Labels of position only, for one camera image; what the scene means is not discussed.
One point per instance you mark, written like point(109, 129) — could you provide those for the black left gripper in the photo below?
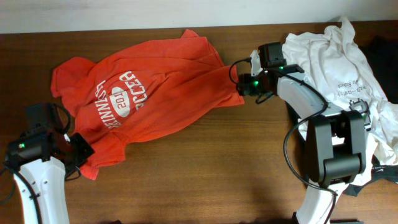
point(79, 140)

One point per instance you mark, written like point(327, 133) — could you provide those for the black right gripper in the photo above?
point(245, 88)

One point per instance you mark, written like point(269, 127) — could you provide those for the red printed t-shirt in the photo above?
point(142, 93)

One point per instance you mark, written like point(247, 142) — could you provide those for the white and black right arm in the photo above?
point(335, 142)

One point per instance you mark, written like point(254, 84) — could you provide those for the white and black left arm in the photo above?
point(41, 164)

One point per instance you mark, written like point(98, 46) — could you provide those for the white crumpled t-shirt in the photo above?
point(333, 62)

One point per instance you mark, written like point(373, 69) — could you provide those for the black garment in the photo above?
point(381, 54)

